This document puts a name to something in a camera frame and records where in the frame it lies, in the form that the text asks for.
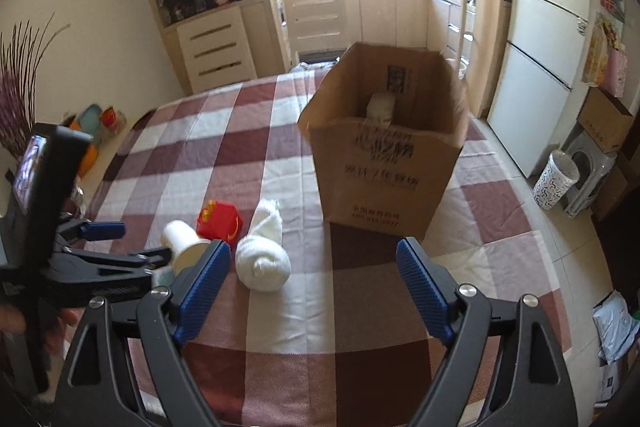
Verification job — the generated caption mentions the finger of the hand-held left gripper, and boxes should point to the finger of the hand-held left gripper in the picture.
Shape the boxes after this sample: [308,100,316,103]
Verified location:
[57,218,127,244]
[52,246,173,271]

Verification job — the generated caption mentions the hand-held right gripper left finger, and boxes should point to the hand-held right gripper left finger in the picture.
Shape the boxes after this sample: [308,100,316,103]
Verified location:
[54,239,233,427]

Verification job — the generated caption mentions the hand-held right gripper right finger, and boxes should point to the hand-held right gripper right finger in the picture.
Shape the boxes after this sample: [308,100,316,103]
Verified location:
[395,236,581,427]

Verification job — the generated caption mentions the white paper cup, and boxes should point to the white paper cup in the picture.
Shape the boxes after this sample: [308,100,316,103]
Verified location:
[161,219,211,273]

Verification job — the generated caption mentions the white towel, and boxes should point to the white towel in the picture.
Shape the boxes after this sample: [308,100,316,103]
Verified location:
[235,198,292,292]

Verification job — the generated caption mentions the red paper meal box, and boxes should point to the red paper meal box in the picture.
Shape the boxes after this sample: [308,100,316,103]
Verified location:
[196,201,244,250]

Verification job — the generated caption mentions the brown cardboard box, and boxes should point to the brown cardboard box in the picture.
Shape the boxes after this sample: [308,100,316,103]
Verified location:
[297,42,471,243]

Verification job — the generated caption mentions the small green white carton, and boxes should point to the small green white carton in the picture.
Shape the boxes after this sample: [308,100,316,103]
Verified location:
[366,91,397,128]

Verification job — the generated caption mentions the person's left hand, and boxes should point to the person's left hand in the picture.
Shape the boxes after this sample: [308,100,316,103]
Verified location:
[0,304,78,350]

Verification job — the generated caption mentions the orange bowl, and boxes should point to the orange bowl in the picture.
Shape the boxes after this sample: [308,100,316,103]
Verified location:
[75,142,98,178]

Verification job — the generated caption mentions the teal plate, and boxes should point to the teal plate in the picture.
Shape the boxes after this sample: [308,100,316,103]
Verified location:
[70,104,103,140]

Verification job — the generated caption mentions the dried branch arrangement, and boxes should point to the dried branch arrangement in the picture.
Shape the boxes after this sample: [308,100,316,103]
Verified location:
[0,14,71,158]

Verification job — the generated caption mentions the red checkered tablecloth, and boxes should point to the red checkered tablecloth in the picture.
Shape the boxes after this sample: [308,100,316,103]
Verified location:
[82,67,573,427]

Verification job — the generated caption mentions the white patterned waste bin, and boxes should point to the white patterned waste bin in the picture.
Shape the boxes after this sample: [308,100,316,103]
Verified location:
[532,150,581,210]

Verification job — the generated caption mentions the grey plastic mailer bag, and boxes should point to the grey plastic mailer bag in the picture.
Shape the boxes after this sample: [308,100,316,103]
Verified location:
[592,291,640,363]

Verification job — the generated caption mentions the grey plastic stool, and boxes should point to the grey plastic stool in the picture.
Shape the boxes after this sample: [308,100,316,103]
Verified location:
[565,132,618,218]

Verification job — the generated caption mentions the white printed box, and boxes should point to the white printed box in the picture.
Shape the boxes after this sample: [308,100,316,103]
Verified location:
[602,352,631,403]

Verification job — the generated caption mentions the beige display cabinet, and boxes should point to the beige display cabinet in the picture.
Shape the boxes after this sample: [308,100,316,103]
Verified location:
[127,0,291,95]

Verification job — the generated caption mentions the white refrigerator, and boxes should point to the white refrigerator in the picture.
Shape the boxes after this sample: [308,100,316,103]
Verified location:
[487,0,608,178]

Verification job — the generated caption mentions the floral chair cushion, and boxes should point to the floral chair cushion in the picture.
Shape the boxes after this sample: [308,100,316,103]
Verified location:
[292,61,336,74]

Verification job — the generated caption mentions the dark kitchen floor mat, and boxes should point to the dark kitchen floor mat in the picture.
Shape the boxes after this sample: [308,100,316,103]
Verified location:
[297,49,346,62]

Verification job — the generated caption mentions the beige kitchen base cabinets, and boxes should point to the beige kitchen base cabinets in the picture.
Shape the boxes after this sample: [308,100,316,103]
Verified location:
[282,0,476,58]

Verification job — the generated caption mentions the pink paper bag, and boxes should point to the pink paper bag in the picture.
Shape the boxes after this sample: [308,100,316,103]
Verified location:
[602,47,628,98]

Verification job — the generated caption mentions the yellow printed bag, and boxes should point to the yellow printed bag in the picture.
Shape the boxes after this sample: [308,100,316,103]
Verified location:
[582,18,613,88]

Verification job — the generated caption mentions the cardboard box with handle slot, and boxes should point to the cardboard box with handle slot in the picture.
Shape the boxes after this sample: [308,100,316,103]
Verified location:
[577,87,636,154]

